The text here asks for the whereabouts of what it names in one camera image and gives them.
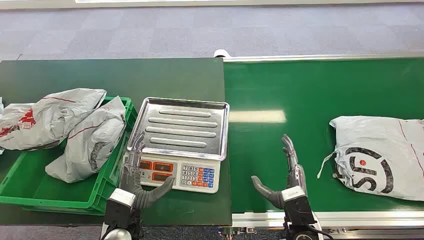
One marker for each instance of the grey mailer bag red line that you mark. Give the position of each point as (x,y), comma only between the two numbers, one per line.
(92,142)

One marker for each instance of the white conveyor roller end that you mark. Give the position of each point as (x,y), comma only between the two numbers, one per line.
(221,53)

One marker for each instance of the green plastic crate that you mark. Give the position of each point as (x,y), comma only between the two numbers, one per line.
(39,188)

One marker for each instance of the grey mailer bag red print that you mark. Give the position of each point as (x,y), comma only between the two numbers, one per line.
(53,116)

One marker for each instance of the grey mailer bag black logo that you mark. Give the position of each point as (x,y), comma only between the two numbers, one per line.
(374,149)

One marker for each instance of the green conveyor belt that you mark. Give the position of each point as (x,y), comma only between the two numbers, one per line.
(291,86)

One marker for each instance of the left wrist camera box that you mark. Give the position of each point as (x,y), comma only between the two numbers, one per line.
(119,208)

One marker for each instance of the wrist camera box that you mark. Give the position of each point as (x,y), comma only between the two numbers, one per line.
(298,207)
(119,208)

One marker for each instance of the white bag edge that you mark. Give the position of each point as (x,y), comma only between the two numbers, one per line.
(1,104)

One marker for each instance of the aluminium conveyor frame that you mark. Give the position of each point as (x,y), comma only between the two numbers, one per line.
(348,219)

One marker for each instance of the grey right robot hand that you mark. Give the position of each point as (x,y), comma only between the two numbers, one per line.
(296,177)

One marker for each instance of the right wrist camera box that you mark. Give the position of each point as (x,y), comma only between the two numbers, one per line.
(298,207)

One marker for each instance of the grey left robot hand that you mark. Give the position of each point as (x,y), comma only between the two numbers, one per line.
(130,179)

